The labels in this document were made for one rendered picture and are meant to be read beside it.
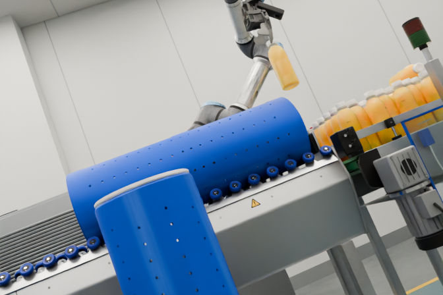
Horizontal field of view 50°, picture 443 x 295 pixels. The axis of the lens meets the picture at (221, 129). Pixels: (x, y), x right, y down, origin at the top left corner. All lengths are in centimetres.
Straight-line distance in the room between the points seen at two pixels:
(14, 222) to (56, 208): 27
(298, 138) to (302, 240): 37
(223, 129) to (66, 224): 185
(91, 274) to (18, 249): 179
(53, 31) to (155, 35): 103
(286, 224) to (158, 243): 65
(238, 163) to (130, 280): 65
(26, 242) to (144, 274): 224
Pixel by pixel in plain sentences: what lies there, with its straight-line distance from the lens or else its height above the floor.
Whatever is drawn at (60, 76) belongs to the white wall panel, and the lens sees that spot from 495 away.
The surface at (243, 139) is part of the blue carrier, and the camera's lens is 170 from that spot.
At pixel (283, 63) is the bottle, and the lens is 184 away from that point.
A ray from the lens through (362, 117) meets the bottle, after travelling 187.
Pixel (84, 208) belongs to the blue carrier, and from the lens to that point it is 166.
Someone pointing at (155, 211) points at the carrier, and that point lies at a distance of 120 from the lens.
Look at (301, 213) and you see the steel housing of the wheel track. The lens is 173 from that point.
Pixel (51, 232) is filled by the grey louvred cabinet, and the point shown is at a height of 122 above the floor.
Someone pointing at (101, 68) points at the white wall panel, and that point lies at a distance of 490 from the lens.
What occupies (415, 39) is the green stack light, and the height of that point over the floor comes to 119.
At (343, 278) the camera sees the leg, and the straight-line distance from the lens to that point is 196.
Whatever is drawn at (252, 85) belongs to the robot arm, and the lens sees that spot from 229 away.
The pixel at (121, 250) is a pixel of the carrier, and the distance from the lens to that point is 124.
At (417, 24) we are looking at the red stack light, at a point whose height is 123.
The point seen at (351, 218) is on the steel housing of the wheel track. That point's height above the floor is 70.
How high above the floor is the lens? 86
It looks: 10 degrees up
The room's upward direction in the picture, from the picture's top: 22 degrees counter-clockwise
